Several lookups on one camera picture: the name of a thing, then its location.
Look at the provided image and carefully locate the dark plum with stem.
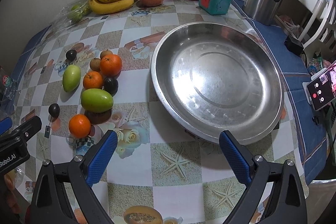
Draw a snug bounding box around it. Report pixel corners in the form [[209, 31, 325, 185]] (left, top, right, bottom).
[[49, 103, 60, 122]]

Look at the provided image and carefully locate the orange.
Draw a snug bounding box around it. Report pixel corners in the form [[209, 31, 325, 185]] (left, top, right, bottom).
[[68, 114, 91, 139], [83, 71, 104, 89], [100, 54, 122, 77]]

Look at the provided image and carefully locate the green mango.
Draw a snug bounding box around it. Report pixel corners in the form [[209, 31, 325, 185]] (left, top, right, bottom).
[[62, 64, 81, 93], [81, 88, 114, 113]]

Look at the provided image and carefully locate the brown kiwi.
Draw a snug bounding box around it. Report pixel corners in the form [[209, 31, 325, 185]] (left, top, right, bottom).
[[89, 57, 101, 72], [100, 50, 113, 59]]

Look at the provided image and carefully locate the orange top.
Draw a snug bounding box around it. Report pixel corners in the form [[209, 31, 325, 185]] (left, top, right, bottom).
[[100, 54, 122, 77]]

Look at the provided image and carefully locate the glass mug with logo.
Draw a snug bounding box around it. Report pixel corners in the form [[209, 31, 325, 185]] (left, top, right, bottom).
[[0, 67, 18, 115]]

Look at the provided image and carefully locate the blue cloth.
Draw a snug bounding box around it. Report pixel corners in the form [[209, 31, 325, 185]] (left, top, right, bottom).
[[231, 0, 329, 185]]

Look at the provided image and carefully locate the smartphone on stand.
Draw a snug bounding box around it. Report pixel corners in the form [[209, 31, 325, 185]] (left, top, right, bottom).
[[302, 62, 336, 111]]

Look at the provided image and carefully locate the clear bag green fruit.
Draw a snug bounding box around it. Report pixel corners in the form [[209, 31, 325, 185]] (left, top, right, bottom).
[[51, 0, 91, 32]]

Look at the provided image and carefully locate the large steel bowl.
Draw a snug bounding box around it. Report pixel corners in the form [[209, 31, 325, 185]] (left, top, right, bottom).
[[150, 22, 284, 145]]

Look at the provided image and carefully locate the black power adapter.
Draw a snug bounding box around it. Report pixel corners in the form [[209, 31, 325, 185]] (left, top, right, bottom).
[[284, 35, 304, 56]]

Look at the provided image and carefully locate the white shelf rack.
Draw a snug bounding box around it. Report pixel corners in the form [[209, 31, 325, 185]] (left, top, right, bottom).
[[275, 0, 336, 49]]

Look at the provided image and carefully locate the teal toy box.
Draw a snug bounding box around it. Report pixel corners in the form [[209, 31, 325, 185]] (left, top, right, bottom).
[[199, 0, 232, 15]]

